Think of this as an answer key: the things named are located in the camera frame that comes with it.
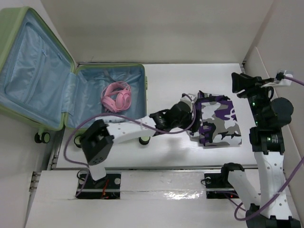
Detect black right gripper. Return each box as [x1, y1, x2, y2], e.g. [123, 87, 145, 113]
[230, 72, 274, 125]

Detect purple camouflage clothing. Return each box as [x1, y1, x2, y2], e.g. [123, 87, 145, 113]
[188, 91, 242, 148]

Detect pink headphones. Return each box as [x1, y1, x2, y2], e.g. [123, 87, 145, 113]
[100, 81, 132, 113]

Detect green hard-shell suitcase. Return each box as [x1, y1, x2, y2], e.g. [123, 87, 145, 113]
[0, 7, 147, 143]

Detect white spray bottle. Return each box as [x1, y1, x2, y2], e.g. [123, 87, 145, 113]
[102, 116, 126, 124]

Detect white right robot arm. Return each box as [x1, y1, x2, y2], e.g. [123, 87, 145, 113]
[219, 72, 304, 228]

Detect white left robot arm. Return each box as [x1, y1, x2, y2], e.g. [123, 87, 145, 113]
[79, 101, 200, 188]

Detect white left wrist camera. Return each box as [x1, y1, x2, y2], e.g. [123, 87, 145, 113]
[180, 94, 197, 102]

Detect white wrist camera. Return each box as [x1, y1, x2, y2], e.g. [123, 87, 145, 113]
[180, 94, 197, 102]
[274, 70, 294, 87]

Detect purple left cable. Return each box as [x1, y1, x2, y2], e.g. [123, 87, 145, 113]
[63, 94, 197, 198]

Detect purple cable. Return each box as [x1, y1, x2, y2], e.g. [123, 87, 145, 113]
[234, 73, 304, 221]
[63, 94, 197, 198]

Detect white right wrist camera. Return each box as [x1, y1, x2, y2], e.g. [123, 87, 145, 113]
[274, 70, 294, 87]

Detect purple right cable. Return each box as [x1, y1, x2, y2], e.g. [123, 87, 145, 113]
[234, 73, 304, 221]

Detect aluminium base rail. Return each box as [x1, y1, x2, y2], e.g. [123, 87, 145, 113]
[48, 163, 259, 200]

